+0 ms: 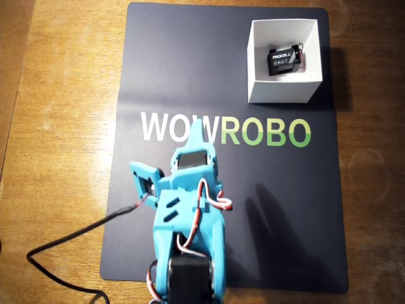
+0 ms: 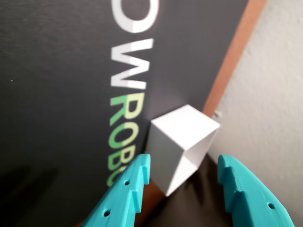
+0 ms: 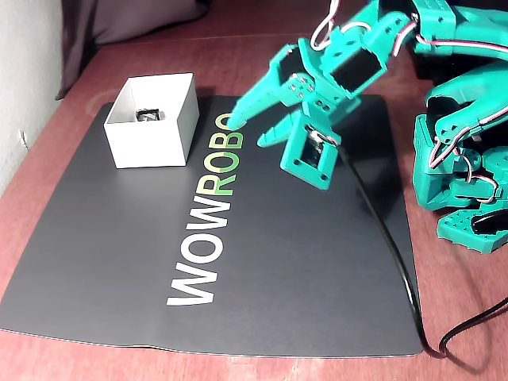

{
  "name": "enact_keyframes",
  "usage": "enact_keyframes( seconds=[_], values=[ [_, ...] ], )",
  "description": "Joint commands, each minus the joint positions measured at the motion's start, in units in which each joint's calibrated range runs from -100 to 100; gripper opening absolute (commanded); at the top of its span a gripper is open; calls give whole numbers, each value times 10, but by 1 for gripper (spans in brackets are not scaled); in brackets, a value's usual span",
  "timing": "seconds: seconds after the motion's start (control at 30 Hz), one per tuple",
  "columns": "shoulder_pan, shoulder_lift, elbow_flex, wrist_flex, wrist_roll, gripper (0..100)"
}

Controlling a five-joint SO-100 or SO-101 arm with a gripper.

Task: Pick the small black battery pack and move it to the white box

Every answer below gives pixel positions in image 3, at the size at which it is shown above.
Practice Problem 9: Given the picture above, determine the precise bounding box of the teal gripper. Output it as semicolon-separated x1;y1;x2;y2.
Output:
228;27;389;149

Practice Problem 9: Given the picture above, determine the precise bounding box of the small black battery pack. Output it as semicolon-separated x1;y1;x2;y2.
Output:
135;107;167;123

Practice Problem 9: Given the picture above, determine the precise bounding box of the white open cardboard box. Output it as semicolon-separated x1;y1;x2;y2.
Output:
103;71;200;170

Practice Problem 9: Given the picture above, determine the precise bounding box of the grey fabric curtain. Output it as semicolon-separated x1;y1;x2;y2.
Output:
55;0;211;100

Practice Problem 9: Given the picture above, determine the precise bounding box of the black WOWROBO printed mat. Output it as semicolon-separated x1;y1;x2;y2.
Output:
0;94;425;358

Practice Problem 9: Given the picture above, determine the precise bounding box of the teal wrist camera module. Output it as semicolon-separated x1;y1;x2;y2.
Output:
279;113;342;192

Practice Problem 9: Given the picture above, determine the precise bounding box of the white red servo wire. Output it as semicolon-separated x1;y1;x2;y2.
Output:
310;0;344;52

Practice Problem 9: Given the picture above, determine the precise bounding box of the teal robot base plate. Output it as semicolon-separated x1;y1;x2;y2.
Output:
436;208;508;255

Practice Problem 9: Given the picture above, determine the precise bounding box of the black camera cable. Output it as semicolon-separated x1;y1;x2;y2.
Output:
335;137;508;358

